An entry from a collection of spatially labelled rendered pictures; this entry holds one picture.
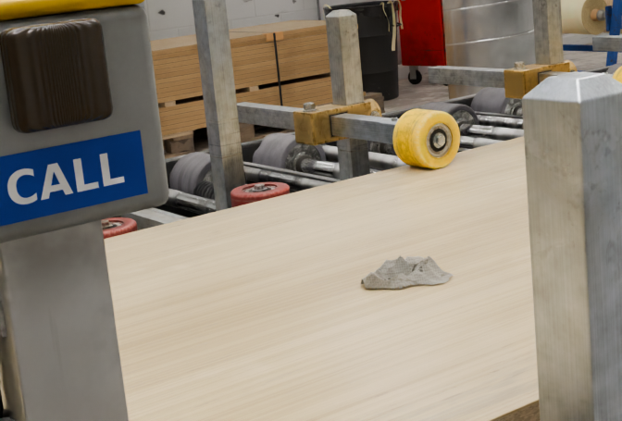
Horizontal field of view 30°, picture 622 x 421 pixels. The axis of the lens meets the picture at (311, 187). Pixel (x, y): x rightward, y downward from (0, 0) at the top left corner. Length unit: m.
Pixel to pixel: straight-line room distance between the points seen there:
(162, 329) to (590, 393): 0.57
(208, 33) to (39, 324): 1.30
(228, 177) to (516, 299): 0.73
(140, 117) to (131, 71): 0.01
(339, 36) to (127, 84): 1.43
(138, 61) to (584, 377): 0.28
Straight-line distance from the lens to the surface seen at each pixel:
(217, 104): 1.67
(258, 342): 0.99
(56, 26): 0.34
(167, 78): 7.05
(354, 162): 1.81
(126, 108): 0.36
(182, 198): 2.02
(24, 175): 0.35
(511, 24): 4.78
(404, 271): 1.11
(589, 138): 0.52
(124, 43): 0.36
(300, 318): 1.04
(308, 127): 1.76
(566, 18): 7.89
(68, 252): 0.38
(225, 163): 1.68
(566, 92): 0.52
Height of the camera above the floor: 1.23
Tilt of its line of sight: 12 degrees down
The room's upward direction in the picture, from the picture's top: 6 degrees counter-clockwise
